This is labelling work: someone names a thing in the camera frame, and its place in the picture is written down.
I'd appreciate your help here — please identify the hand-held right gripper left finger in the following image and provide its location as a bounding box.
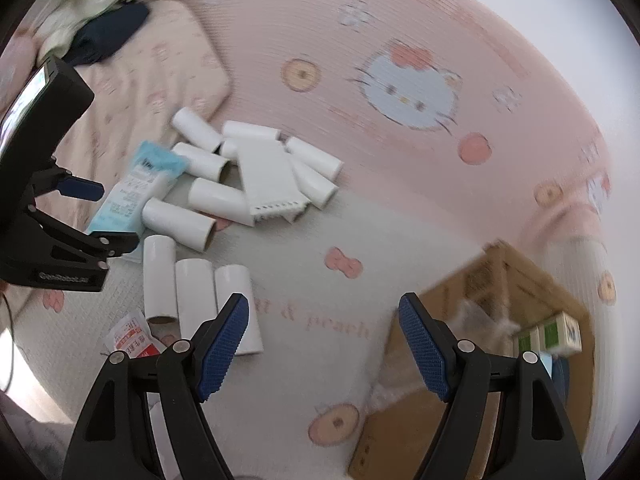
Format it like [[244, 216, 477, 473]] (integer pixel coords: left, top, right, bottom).
[[62, 292, 250, 480]]

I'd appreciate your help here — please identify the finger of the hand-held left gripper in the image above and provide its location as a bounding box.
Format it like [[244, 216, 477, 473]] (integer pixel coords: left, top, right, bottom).
[[30, 166, 106, 202], [30, 210, 140, 271]]

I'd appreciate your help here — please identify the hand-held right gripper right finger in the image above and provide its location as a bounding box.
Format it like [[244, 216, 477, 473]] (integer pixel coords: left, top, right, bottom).
[[398, 292, 586, 480]]

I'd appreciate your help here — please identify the brown cardboard box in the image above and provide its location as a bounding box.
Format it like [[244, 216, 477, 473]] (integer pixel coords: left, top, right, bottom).
[[347, 240, 596, 480]]

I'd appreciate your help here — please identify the pile of white paper tubes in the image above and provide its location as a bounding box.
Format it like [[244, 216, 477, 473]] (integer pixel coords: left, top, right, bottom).
[[141, 107, 345, 356]]

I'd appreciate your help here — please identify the clear plastic bag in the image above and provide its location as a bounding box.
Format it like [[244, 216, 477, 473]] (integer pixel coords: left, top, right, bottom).
[[370, 295, 521, 401]]

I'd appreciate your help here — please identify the light blue tissue packet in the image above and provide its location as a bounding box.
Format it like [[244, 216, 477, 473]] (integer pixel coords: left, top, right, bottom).
[[87, 141, 193, 262]]

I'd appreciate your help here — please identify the red and white sachet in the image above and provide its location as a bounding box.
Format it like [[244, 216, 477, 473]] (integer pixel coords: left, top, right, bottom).
[[104, 310, 168, 359]]

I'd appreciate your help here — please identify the dark blue cloth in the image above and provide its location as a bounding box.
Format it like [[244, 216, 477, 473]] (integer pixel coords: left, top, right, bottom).
[[64, 2, 151, 64]]

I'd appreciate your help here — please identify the green white carton pack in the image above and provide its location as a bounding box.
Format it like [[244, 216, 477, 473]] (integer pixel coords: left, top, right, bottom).
[[515, 311, 583, 361]]

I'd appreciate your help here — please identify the pink printed pillow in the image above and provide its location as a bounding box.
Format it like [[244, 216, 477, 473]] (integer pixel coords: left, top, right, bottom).
[[20, 0, 234, 241]]

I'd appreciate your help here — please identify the pink cartoon printed blanket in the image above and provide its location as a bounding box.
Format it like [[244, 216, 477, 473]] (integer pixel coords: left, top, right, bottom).
[[0, 0, 621, 480]]

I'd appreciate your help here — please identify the white comb-edged plastic piece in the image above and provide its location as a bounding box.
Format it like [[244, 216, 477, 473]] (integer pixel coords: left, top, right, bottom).
[[235, 137, 311, 225]]

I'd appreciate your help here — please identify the thin dark cable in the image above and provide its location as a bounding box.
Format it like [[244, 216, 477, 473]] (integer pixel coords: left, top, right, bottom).
[[0, 290, 16, 396]]

